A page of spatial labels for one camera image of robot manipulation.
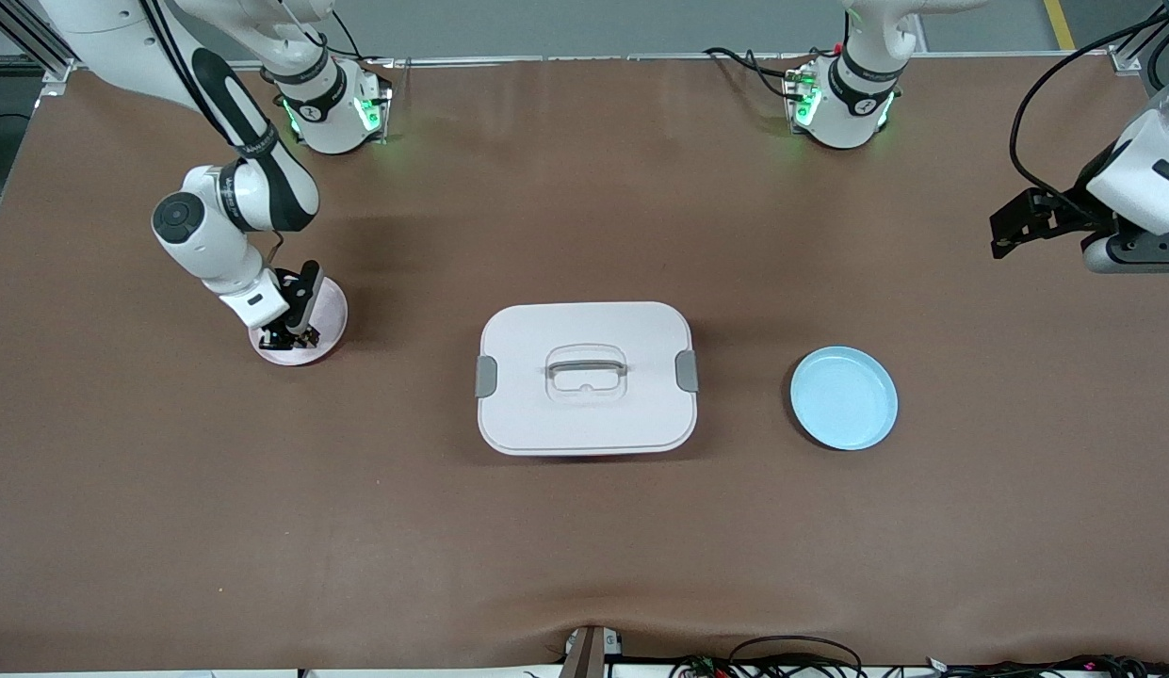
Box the pink round plate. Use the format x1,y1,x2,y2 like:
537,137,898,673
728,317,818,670
248,272,349,367

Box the light blue round plate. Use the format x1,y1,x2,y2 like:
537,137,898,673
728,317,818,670
789,346,899,452

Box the white plastic storage box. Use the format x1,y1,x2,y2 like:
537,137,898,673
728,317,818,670
476,301,700,458

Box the aluminium frame profile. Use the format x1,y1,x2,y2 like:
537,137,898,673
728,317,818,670
1108,0,1169,76
0,0,86,97

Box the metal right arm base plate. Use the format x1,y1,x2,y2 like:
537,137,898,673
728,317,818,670
281,56,394,148

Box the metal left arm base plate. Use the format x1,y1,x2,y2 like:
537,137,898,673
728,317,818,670
782,64,901,142

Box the clear box lid handle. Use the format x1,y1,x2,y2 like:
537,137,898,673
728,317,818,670
544,344,630,402

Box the black right base cable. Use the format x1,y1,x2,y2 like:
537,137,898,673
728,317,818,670
301,8,365,63

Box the black left base cables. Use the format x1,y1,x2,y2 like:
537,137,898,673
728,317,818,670
704,46,813,105

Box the grey table edge bracket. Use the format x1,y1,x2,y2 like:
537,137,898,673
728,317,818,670
560,625,624,678

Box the tangled black cable bundle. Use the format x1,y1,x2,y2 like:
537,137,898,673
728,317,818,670
669,652,1169,678

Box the black looped floor cable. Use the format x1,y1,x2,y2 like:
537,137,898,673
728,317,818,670
729,635,865,678

